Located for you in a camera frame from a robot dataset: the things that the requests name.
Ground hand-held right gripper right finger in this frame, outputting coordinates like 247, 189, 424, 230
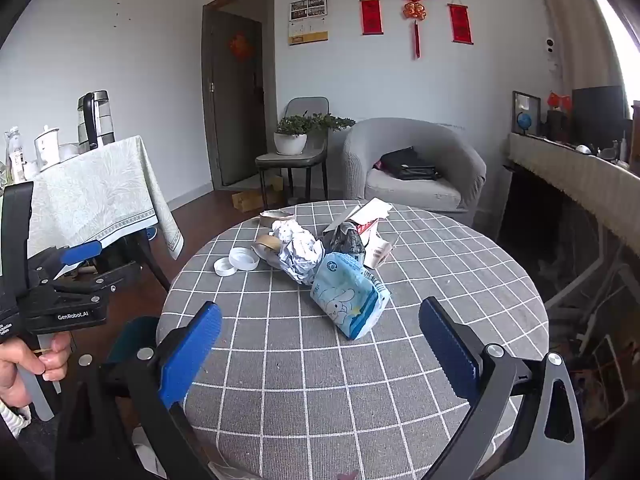
418, 296, 586, 480

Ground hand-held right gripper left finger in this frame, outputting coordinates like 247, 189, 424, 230
56, 301, 223, 480

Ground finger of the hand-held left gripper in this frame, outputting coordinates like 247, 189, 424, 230
27, 240, 104, 281
50, 267, 128, 306

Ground teal trash bin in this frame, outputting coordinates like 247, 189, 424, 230
107, 316, 161, 366

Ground white round container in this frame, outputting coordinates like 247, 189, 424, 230
228, 247, 261, 272

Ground blue tissue packet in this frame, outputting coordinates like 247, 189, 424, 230
310, 252, 392, 341

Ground crushed paper cup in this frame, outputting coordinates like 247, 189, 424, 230
362, 237, 396, 270

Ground brown tape roll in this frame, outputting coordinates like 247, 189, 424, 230
251, 234, 283, 266

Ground white paper ball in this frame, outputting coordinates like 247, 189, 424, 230
271, 219, 326, 286

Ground black plastic bag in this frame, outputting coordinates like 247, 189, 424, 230
322, 222, 366, 263

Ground white paper carton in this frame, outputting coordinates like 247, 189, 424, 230
324, 198, 396, 241

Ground person's left hand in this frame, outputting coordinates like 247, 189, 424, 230
0, 332, 73, 408

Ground pale green patterned tablecloth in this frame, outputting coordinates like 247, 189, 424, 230
25, 135, 185, 261

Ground black table leg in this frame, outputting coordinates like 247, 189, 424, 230
132, 232, 173, 293

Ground grey checked tablecloth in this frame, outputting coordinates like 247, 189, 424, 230
156, 200, 550, 480

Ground clear plastic bottle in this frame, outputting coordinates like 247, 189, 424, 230
6, 126, 27, 183

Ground glass electric kettle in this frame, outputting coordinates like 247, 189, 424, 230
76, 90, 117, 153

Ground flat cardboard box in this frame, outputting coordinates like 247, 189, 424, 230
231, 175, 285, 213

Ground grey armchair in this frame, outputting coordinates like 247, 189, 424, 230
342, 117, 487, 228

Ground grey door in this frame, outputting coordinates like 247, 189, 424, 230
202, 7, 264, 188

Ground grey dining chair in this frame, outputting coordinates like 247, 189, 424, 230
255, 96, 331, 211

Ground beige lace sideboard cloth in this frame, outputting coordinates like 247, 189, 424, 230
507, 131, 640, 261

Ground potted plant white pot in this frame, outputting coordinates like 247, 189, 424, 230
273, 112, 357, 156

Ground red door ornament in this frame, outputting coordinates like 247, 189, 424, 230
229, 31, 255, 63

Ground black television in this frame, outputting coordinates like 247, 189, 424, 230
571, 85, 632, 153

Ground red hanging scroll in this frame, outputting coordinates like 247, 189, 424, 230
360, 0, 385, 37
447, 0, 473, 46

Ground picture frame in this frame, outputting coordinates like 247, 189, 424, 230
511, 90, 542, 137

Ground white security camera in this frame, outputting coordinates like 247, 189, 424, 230
542, 35, 560, 78

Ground wall calendar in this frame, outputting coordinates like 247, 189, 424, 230
288, 0, 329, 47

